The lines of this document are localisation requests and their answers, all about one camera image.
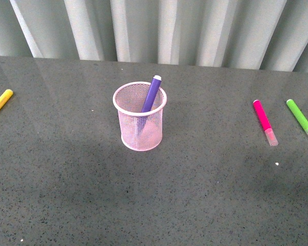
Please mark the purple highlighter pen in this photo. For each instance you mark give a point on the purple highlighter pen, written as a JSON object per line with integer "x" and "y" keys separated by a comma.
{"x": 149, "y": 100}

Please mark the pink highlighter pen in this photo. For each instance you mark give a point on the pink highlighter pen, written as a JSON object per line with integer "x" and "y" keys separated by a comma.
{"x": 269, "y": 133}

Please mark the pink mesh pen cup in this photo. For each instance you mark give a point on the pink mesh pen cup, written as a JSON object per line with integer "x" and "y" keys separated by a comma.
{"x": 129, "y": 100}

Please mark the grey pleated curtain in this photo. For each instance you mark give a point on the grey pleated curtain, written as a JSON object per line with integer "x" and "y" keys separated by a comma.
{"x": 267, "y": 35}

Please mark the green highlighter pen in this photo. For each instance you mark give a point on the green highlighter pen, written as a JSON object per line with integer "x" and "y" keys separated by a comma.
{"x": 298, "y": 114}

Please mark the yellow highlighter pen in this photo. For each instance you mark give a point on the yellow highlighter pen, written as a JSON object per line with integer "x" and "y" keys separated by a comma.
{"x": 5, "y": 97}

